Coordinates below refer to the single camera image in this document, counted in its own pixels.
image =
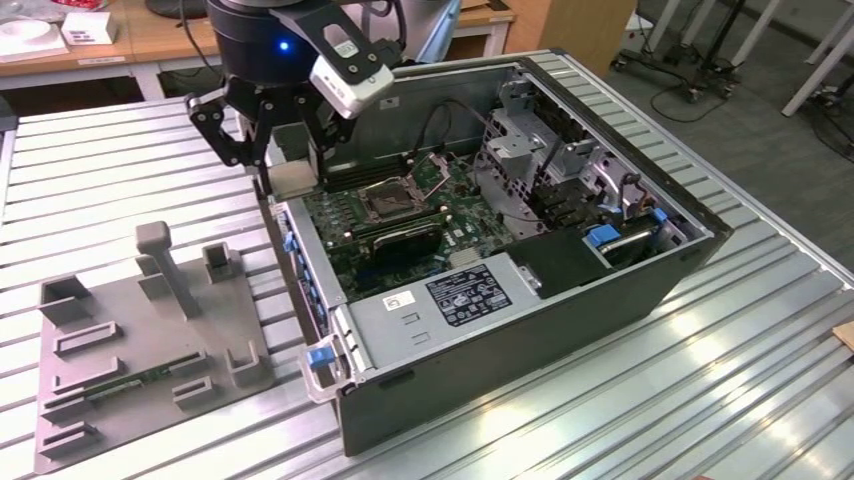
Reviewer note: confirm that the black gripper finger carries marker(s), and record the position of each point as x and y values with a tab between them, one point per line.
321	125
224	130

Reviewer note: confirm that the silver CPU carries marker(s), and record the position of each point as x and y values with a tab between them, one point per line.
294	180

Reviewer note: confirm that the black RAM slot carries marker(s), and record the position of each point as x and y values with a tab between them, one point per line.
394	226
368	167
370	177

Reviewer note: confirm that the CPU socket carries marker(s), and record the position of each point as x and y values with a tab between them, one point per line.
394	202

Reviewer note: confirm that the black monitor base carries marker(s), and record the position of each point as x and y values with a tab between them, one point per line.
177	7

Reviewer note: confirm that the wooden desk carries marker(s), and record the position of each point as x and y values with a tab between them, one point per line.
148	40

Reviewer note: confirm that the white labelled box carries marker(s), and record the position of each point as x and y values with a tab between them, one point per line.
90	30

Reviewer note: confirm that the green motherboard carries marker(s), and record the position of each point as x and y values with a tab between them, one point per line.
468	220

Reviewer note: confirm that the silver drive cage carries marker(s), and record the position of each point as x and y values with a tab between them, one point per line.
515	145

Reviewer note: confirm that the white bowl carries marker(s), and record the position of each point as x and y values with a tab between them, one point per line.
30	35

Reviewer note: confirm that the small silver heatsink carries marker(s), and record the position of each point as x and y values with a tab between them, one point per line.
464	257

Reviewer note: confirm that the flat brown cardboard box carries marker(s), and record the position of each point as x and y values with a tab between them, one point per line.
491	7

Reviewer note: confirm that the wooden cabinet panel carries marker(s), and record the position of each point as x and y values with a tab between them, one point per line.
575	30

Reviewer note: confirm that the grey parts rack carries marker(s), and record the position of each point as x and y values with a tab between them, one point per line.
154	340

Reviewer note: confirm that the silver power supply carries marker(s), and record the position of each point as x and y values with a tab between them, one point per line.
401	340

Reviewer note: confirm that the black plastic shroud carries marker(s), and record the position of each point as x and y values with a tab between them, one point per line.
561	267

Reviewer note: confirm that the blue case latch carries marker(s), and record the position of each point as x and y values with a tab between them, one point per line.
318	359

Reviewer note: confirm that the green RAM stick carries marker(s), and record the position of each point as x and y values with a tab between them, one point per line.
128	382

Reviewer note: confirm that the black PC case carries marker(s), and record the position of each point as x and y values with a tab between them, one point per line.
501	390

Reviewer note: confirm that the black wheeled stand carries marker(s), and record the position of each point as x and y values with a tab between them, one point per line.
716	40

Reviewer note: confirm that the white desk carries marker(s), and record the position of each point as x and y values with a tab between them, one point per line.
800	92

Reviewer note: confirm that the brown cardboard piece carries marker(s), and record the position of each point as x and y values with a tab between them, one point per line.
847	337

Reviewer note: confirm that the silver metal bracket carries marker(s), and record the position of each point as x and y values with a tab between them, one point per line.
631	195

